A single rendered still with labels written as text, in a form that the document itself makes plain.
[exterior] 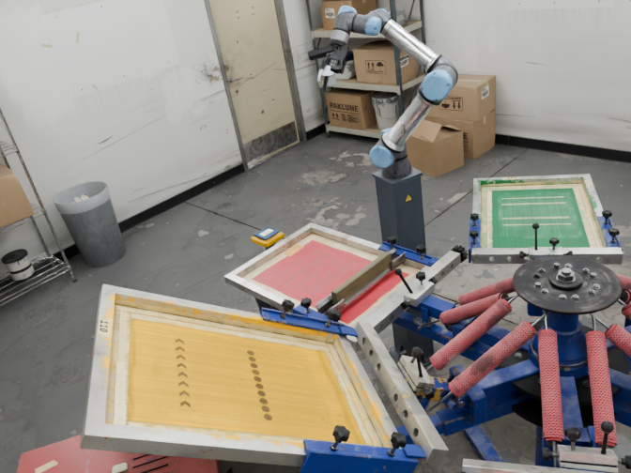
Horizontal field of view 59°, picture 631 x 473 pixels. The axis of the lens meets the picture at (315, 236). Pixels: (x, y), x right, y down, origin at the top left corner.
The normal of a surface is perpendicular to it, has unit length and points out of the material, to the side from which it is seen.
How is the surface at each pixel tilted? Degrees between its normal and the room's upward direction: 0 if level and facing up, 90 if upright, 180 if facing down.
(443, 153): 90
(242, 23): 90
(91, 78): 90
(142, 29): 90
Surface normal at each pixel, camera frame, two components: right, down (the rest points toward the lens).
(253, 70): 0.70, 0.25
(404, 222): 0.45, 0.37
